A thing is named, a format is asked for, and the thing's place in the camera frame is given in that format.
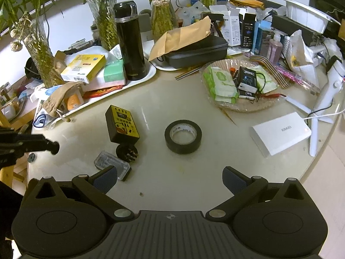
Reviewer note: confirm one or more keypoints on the white plastic bag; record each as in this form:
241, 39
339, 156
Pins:
299, 56

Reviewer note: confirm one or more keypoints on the yellow white carton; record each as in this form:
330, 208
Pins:
83, 66

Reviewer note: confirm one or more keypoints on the brown paper envelope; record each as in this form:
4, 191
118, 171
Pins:
180, 37

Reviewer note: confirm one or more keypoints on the white product carton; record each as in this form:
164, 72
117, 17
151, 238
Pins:
231, 29

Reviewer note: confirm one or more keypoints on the yellow cloth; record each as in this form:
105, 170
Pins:
249, 3

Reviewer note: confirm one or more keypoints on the red flat packet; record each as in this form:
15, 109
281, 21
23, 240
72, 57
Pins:
99, 93

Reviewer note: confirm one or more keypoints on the white power bank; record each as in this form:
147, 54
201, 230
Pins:
280, 132

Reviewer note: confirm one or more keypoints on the orange screwdriver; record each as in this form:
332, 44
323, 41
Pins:
233, 70

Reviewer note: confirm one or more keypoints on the small black tripod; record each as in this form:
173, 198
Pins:
217, 19

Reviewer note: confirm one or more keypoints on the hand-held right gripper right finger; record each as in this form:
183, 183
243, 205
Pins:
234, 180

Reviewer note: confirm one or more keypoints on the clear plastic case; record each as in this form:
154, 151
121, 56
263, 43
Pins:
110, 162

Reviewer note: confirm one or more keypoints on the green tissue pack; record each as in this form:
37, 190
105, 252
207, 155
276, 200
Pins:
114, 72

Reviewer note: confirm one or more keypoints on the black round relay socket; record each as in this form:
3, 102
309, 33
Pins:
124, 151

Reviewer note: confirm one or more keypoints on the yellow black timer relay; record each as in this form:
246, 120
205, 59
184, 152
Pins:
122, 121

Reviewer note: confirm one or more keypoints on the white plastic food container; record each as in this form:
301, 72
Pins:
307, 13

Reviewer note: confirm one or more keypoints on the black product carton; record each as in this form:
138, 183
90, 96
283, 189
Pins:
247, 32

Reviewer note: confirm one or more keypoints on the wide glass vase with bamboo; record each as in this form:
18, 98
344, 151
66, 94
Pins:
105, 24

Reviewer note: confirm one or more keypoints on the pink packaging strip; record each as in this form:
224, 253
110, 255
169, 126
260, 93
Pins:
292, 74

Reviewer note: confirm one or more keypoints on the black thermos bottle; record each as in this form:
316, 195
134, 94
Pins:
130, 48

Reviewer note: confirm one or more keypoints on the white gimbal tripod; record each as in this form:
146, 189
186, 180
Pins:
328, 86

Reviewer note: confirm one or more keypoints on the white jar with orange label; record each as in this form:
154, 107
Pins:
73, 101

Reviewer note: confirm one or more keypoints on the blue product carton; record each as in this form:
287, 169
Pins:
262, 39

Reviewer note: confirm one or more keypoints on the thin wooden stick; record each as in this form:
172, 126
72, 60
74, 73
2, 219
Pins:
228, 116

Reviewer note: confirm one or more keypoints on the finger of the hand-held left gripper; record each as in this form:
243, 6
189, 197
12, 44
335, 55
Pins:
35, 143

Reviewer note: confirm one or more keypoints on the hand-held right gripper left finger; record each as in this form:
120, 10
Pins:
105, 180

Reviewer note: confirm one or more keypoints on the black printed small box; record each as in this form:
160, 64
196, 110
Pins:
246, 77

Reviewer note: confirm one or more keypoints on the white flat box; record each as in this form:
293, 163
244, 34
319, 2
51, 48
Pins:
91, 85

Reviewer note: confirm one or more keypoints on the grey box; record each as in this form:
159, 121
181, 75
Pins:
147, 27

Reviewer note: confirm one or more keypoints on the black flat box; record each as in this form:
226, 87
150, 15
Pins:
288, 25

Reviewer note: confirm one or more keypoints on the green wet wipe pack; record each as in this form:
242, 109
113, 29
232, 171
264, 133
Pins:
226, 99
269, 82
219, 79

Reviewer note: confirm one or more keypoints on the round woven plate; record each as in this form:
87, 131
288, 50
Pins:
250, 106

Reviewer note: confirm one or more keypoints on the red clip leads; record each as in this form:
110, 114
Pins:
275, 95

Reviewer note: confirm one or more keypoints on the small white cup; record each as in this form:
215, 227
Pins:
8, 112

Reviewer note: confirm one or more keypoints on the green white sachet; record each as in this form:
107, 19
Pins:
116, 51

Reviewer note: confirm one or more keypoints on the black electrical tape roll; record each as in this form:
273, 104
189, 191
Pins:
183, 149

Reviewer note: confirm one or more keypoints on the black white small box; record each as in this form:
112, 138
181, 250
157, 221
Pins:
248, 94

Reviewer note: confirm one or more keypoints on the tall glass vase with bamboo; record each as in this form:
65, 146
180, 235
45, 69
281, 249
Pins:
40, 54

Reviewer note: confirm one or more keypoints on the pink soap pump bottle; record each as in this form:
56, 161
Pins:
275, 50

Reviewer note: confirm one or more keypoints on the clear plastic bag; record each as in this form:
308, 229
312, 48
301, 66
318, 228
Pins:
191, 12

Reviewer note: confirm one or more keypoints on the black round plug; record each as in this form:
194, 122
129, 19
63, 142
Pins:
31, 157

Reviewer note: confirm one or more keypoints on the black zip case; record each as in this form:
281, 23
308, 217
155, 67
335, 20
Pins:
199, 51

